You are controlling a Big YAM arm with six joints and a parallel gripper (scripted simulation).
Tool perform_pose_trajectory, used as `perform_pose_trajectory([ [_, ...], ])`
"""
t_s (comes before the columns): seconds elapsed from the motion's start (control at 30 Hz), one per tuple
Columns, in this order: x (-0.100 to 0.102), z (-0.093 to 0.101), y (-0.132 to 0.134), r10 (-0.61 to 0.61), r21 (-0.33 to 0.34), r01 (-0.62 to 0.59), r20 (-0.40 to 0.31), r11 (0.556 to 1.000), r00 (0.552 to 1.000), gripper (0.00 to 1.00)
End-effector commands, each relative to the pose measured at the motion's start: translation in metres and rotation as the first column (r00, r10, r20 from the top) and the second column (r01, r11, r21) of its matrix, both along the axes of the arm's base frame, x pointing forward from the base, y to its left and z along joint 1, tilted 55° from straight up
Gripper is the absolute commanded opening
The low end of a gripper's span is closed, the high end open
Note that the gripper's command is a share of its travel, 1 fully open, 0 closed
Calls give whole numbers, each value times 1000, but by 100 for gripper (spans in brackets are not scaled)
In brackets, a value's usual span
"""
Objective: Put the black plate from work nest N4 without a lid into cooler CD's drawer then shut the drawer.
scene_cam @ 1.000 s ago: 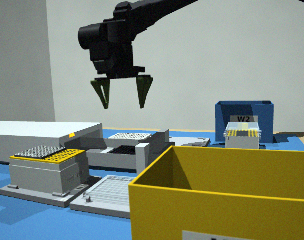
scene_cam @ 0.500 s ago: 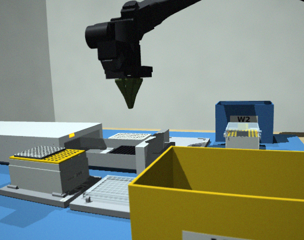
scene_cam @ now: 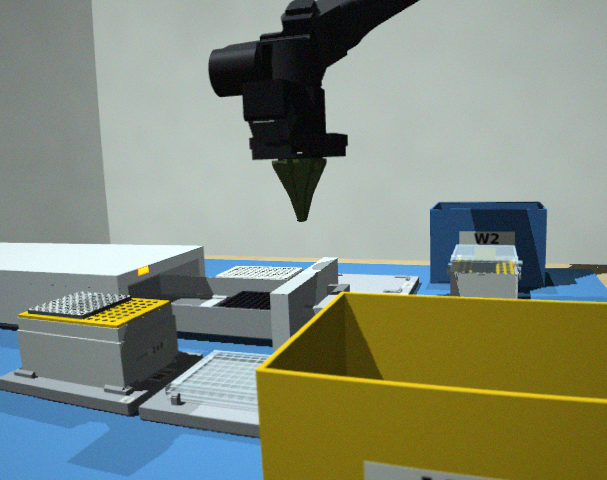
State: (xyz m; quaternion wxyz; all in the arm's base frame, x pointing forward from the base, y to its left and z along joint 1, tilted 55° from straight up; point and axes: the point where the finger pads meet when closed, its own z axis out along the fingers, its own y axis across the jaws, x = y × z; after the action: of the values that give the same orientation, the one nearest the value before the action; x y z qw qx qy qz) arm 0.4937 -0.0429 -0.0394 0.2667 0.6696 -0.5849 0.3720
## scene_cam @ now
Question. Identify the blue bench mat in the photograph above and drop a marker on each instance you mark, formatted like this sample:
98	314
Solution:
42	439

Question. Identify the yellow open-top bin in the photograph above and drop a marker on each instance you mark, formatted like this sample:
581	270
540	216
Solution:
319	421

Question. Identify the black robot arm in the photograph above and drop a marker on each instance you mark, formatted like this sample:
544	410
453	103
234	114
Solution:
273	107

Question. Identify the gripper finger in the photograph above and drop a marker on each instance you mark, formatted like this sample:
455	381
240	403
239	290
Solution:
307	172
285	171

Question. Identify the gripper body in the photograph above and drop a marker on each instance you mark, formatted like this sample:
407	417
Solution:
311	146

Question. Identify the blue open-top bin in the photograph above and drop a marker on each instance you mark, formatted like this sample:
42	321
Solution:
523	224

